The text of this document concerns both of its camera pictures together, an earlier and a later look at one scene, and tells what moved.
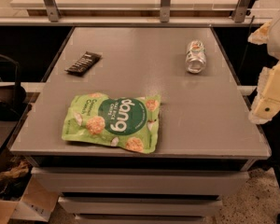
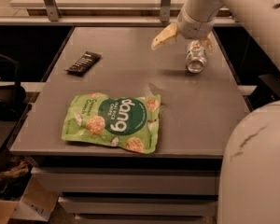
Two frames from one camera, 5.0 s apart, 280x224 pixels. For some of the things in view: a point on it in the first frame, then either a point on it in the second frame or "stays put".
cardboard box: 35,203 stays put
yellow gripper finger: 259,36 → 192,29
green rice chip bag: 129,122 stays put
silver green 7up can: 196,57 stays put
